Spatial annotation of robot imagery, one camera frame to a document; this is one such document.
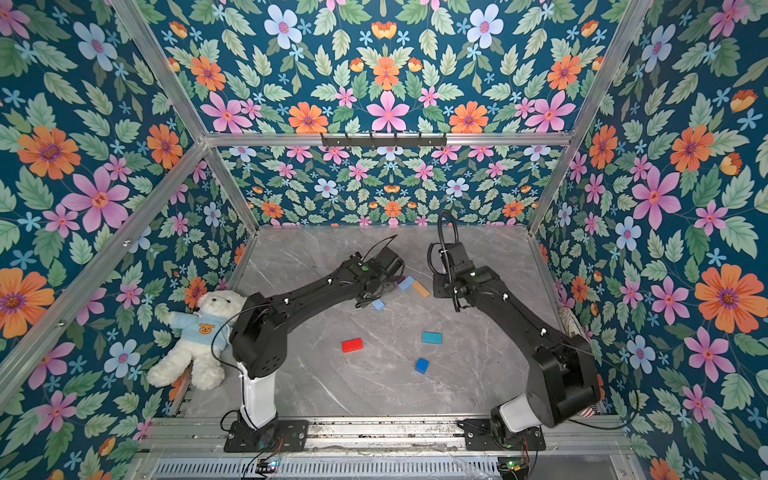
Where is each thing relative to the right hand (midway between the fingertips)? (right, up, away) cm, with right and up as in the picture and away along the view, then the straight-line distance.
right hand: (443, 283), depth 87 cm
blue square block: (-6, -24, -1) cm, 25 cm away
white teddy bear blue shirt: (-69, -15, -3) cm, 70 cm away
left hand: (-16, -2, +4) cm, 17 cm away
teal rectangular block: (-2, -18, +5) cm, 19 cm away
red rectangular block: (-27, -19, +2) cm, 33 cm away
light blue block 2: (-20, -8, +9) cm, 24 cm away
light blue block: (-11, -1, +13) cm, 18 cm away
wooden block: (-6, -4, +14) cm, 15 cm away
